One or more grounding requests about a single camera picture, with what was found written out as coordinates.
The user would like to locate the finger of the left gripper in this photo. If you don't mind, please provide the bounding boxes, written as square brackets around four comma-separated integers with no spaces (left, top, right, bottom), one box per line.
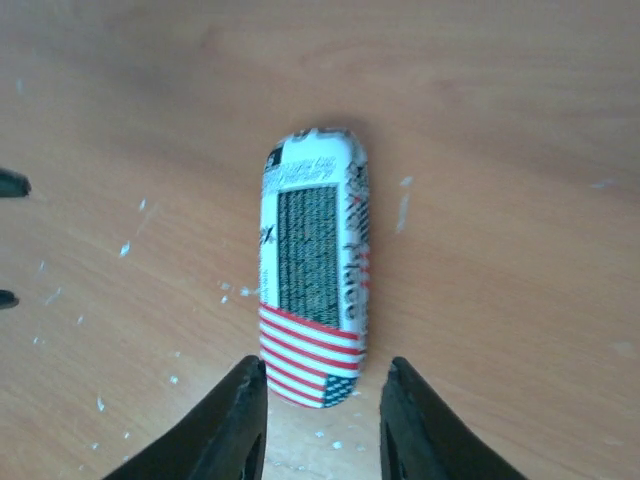
[0,168,31,198]
[0,290,19,310]

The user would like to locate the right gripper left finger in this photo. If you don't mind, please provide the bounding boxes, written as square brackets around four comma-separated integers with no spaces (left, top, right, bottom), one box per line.
[105,355,268,480]

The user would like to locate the flag newsprint glasses case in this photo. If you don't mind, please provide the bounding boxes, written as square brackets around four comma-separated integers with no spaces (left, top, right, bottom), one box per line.
[258,128,370,409]

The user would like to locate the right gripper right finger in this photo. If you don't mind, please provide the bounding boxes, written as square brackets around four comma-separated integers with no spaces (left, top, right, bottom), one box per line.
[380,356,525,480]

